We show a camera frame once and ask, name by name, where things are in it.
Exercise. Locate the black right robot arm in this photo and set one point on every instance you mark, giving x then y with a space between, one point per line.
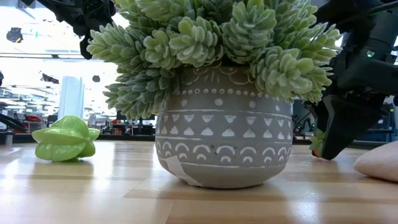
342 12

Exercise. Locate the beige folded cloth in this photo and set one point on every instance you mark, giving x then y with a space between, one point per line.
379 161

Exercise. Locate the white room column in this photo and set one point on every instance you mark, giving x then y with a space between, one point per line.
71 96

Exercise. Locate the grey patterned plant pot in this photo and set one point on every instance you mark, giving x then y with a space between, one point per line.
224 140

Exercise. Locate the white tape strip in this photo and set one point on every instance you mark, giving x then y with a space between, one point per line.
177 169

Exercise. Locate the cluttered background office desks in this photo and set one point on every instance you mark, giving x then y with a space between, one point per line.
124 124

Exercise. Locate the small round ceiling fixture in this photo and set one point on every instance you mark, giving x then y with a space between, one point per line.
96 78

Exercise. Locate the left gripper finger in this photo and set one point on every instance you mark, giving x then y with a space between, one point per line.
86 46

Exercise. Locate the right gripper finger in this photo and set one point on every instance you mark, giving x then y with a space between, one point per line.
348 124
314 115

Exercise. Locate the green starfruit toy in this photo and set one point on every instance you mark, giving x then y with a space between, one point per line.
65 140

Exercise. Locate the red strawberry toy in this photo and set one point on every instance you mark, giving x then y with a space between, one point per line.
317 141

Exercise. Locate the black angular ceiling fixture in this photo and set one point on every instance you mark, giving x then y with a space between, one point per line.
49 78

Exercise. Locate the black ceiling fixture yellow spot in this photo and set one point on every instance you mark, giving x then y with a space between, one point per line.
14 35

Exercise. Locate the red background box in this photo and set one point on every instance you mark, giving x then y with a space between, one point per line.
32 119

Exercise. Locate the green artificial succulent plant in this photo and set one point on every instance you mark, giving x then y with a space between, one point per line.
199 40

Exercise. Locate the black slanted bar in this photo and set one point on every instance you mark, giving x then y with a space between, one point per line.
12 123

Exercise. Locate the dark grey background panel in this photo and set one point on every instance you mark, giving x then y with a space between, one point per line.
300 109

